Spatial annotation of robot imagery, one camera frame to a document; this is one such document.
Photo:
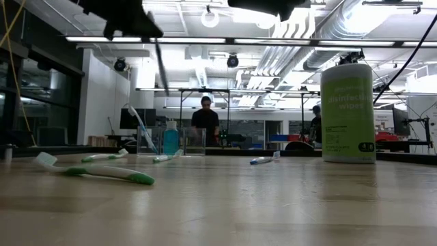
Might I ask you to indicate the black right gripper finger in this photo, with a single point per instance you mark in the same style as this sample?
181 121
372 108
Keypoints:
266 5

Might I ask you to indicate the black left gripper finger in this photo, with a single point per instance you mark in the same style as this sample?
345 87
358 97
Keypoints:
133 20

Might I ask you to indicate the blue mouthwash bottle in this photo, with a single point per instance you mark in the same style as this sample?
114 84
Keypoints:
170 140

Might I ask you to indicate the green white toothbrush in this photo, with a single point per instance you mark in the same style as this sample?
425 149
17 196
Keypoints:
102 171
99 157
164 158

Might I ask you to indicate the black background robot arm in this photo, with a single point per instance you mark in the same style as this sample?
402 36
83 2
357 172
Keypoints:
232 137

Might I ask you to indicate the black computer monitor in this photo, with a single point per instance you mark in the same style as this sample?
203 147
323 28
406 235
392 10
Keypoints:
124 119
401 121

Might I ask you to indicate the wooden crate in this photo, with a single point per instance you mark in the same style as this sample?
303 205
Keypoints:
100 141

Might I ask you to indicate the person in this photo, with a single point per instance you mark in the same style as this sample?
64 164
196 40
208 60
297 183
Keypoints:
317 126
205 123

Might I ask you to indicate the clear acrylic organizer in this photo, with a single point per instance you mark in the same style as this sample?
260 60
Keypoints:
194 140

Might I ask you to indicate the green disinfecting wipes canister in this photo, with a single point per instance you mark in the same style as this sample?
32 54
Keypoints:
346 119

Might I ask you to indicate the black hanging camera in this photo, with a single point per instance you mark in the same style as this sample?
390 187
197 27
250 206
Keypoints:
233 61
120 65

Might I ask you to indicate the black aluminium table frame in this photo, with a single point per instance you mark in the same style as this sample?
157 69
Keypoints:
51 150

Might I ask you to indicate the small white post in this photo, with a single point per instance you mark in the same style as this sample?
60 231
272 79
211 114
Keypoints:
8 153

